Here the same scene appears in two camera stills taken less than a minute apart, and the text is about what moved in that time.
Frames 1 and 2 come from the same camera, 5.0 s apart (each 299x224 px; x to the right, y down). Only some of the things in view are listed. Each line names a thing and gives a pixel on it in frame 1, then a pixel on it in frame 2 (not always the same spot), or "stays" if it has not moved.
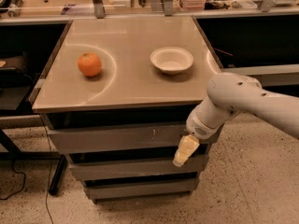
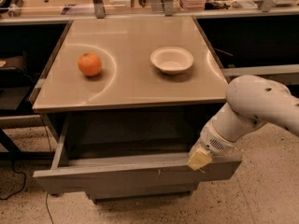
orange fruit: x=89 y=63 stays
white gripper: x=199 y=126 to x=211 y=141
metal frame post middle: x=168 y=0 stays
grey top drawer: x=155 y=132 to x=65 y=171
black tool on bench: x=13 y=3 stays
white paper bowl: x=172 y=60 stays
